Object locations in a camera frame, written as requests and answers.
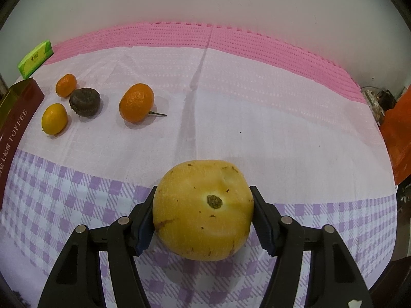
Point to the green tissue pack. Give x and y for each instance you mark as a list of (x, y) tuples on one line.
[(33, 59)]

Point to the dark cluttered object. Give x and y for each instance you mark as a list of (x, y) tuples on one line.
[(375, 102)]

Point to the purple checked tablecloth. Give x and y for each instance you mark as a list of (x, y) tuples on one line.
[(257, 134)]

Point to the small orange mandarin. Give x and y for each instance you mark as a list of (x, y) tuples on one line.
[(66, 85)]

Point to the red and gold tin box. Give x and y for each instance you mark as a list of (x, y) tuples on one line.
[(19, 125)]

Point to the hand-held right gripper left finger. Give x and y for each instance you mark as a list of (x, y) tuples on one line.
[(144, 231)]

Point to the dark wrinkled passion fruit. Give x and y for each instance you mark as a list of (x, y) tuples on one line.
[(85, 101)]

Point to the small yellow-orange mandarin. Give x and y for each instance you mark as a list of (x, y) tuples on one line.
[(54, 118)]

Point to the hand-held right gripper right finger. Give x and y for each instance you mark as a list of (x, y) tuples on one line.
[(261, 227)]

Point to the orange plastic bag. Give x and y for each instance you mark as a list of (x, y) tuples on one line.
[(398, 141)]

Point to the orange mandarin with stem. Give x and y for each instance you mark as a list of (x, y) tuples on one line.
[(136, 102)]

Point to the yellow round melon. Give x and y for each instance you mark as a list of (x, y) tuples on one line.
[(199, 218)]

